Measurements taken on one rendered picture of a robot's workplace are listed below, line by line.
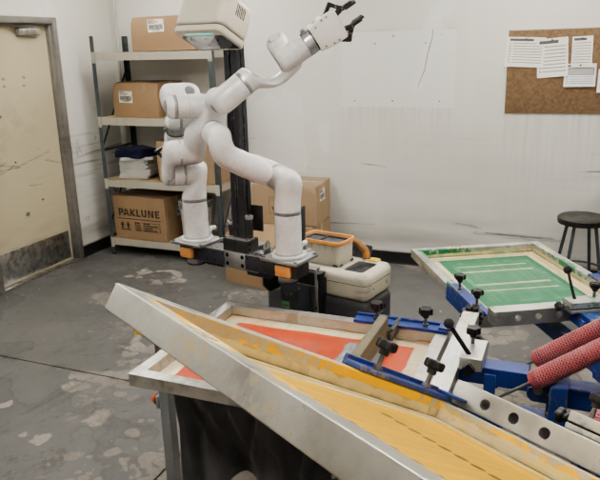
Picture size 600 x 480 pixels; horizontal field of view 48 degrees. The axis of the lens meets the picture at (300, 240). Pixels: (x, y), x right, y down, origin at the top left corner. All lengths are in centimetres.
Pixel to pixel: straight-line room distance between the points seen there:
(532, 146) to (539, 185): 31
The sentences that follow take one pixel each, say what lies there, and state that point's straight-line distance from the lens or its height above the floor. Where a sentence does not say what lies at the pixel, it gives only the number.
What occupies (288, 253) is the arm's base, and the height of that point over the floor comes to 116.
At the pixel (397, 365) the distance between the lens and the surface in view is 201.
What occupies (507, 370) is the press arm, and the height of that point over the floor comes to 104.
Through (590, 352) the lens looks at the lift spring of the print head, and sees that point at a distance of 174.
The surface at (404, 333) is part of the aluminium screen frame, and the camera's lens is 216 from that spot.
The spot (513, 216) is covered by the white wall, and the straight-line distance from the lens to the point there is 565.
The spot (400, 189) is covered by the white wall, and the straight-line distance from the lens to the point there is 576.
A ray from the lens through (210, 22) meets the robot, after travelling 226.
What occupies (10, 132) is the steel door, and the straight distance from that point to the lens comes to 595.
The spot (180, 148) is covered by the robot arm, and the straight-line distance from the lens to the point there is 247.
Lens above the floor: 186
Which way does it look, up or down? 16 degrees down
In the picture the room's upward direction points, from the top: 1 degrees counter-clockwise
